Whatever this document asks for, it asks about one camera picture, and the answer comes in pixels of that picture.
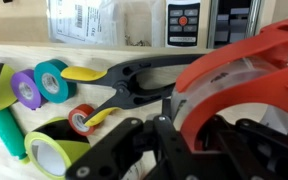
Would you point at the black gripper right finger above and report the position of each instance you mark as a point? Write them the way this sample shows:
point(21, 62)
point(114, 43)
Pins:
point(250, 143)

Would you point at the white handheld meter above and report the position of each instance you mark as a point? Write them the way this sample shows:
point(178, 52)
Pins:
point(183, 23)

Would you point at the metal drawer slide rail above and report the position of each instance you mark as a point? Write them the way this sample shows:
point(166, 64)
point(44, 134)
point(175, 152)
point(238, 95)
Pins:
point(234, 23)

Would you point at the clear plastic screw box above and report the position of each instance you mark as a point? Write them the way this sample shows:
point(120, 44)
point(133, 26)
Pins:
point(140, 23)

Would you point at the small red tape roll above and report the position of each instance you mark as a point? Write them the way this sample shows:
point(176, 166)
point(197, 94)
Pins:
point(84, 111)

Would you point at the green cylinder tool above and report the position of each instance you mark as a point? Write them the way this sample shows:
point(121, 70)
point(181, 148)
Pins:
point(7, 133)

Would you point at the silver antistatic bag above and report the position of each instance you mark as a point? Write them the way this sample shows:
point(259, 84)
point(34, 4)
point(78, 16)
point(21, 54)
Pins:
point(84, 20)

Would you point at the purple tape roll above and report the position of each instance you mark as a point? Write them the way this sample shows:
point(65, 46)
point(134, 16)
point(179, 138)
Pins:
point(34, 100)

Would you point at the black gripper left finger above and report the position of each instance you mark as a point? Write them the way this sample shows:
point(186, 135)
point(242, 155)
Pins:
point(117, 150)

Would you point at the red tape dispenser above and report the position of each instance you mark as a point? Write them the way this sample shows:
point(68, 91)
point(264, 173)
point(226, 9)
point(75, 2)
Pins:
point(267, 90)

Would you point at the teal tape roll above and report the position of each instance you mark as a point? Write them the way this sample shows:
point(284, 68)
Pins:
point(62, 90)

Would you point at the wooden drawer with dividers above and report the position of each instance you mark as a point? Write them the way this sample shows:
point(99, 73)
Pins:
point(17, 20)

